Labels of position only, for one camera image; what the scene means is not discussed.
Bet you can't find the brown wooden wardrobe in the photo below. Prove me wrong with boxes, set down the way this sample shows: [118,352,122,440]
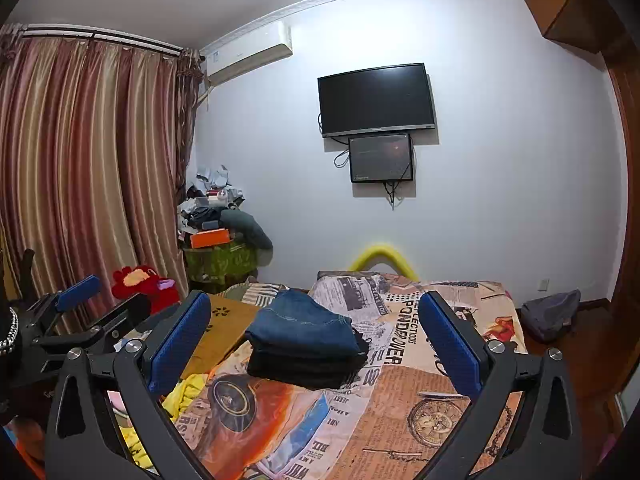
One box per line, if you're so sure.
[520,0,626,56]

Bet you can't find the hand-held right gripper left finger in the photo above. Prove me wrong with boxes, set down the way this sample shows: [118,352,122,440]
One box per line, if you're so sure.
[45,290,213,480]

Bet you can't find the black wall television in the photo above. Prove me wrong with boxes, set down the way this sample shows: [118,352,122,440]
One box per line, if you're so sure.
[317,63,437,139]

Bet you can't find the grey backpack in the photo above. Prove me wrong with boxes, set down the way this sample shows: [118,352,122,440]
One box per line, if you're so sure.
[520,289,582,343]

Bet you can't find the pile of clutter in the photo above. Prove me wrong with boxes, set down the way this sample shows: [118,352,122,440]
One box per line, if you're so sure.
[176,162,246,241]

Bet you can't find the brown wooden door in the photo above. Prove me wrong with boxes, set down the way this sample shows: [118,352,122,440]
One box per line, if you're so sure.
[600,35,640,411]

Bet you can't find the blue denim jacket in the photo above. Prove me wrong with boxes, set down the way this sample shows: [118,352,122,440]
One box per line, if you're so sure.
[244,289,353,361]

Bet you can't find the yellow knitted blanket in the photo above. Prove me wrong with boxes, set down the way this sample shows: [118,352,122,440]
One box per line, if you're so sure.
[107,372,208,471]

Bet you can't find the small wall monitor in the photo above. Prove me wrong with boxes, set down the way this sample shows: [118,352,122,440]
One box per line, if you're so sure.
[348,133,415,184]

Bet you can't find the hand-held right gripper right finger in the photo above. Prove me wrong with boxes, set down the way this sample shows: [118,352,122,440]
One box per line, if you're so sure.
[417,290,586,480]

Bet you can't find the green patterned box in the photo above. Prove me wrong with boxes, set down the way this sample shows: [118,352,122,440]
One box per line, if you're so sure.
[182,242,258,293]

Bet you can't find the black folded clothes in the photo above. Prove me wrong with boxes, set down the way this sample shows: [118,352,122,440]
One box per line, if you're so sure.
[246,327,371,391]

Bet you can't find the orange box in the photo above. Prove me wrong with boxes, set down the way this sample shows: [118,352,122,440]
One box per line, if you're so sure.
[190,228,232,249]

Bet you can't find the striped brown curtain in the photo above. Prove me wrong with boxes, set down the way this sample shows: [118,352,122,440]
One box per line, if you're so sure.
[0,25,206,336]

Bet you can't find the grey cloth bundle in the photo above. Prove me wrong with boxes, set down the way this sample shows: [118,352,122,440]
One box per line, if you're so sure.
[220,208,274,263]

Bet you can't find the black hanging cable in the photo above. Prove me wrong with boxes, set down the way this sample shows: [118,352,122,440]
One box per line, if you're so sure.
[382,180,404,211]

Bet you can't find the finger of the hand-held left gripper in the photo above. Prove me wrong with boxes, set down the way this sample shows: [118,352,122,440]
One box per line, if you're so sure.
[25,275,103,331]
[32,292,153,361]

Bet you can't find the white air conditioner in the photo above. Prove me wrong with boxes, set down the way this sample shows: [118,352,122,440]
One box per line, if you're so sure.
[200,21,293,87]

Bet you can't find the newspaper print blanket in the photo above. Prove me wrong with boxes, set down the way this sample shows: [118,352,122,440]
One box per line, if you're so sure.
[165,270,528,480]

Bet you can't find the curtain rod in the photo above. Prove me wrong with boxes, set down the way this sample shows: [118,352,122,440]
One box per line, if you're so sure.
[0,22,201,58]

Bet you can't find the yellow curved cushion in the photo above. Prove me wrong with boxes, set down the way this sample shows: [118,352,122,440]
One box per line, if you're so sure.
[348,243,415,277]

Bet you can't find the orange fuzzy clothing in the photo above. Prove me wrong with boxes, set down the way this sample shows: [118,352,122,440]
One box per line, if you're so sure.
[0,417,47,467]

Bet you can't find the red plush toy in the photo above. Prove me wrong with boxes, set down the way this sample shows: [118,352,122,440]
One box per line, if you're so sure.
[111,265,181,315]

